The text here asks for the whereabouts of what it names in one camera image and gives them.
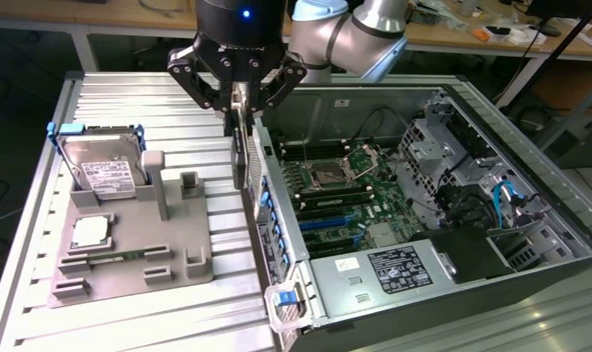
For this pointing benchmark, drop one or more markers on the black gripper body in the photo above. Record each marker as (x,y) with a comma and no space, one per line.
(242,29)

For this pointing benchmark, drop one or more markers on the black gpu with metal bracket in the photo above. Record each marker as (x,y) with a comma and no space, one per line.
(239,161)

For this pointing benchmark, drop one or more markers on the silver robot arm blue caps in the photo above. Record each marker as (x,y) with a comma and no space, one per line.
(325,33)

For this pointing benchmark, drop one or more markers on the black ram slot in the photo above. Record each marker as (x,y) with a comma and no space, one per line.
(301,145)
(306,154)
(330,188)

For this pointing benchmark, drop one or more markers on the thin metal locking lever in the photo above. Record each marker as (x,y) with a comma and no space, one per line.
(306,150)

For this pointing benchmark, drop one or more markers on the open socket cover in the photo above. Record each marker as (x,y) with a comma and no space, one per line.
(362,161)

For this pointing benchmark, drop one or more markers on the cpu socket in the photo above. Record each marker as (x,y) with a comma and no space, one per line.
(325,174)

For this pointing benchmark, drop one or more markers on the hard disk in blue carrier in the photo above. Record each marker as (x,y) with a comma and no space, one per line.
(104,161)

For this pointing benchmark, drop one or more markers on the blue slot clip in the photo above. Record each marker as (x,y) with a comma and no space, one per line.
(274,215)
(286,263)
(278,229)
(282,245)
(265,199)

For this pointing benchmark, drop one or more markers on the black installed ram stick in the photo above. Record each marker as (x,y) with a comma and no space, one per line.
(335,201)

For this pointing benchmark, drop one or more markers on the silver disk bay cage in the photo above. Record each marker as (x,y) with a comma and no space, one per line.
(430,154)

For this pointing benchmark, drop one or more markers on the orange white small object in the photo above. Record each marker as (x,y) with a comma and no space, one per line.
(482,34)

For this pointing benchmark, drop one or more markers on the blue expansion slot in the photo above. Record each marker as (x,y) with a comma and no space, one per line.
(325,222)

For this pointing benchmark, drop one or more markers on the green motherboard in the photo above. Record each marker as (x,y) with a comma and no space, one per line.
(389,205)

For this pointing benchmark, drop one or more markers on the white black device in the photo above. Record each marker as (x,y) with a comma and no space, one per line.
(511,34)

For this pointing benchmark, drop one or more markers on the silver chipset heatsink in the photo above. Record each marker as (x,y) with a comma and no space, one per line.
(386,234)

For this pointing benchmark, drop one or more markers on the black expansion slot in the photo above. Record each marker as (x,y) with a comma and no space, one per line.
(335,248)

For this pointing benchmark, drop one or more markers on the silver cpu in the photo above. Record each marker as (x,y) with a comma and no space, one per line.
(90,232)

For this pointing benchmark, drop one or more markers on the grey parts rack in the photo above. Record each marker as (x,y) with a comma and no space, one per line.
(130,256)

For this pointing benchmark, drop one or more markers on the green ram stick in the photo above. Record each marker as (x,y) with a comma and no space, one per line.
(119,255)

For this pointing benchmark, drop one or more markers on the black slanted pole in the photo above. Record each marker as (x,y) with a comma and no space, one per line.
(573,38)

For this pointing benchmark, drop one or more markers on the grey power supply unit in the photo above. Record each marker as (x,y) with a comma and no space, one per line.
(345,293)

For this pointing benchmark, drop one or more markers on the black fan shroud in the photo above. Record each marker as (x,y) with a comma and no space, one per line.
(467,256)

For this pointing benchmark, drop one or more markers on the black box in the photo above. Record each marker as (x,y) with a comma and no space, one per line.
(579,146)

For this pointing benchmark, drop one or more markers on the grey case foot blue tag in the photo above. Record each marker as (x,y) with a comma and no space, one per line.
(289,319)

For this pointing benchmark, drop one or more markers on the black open pc case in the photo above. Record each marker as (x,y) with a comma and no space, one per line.
(521,293)

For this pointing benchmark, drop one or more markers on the black chassis switch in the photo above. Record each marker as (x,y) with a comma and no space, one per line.
(269,150)

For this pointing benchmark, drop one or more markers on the wooden desk white frame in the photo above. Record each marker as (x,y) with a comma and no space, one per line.
(447,36)
(80,18)

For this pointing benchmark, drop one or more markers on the silver slotted metal bracket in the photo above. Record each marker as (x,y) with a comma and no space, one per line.
(521,253)

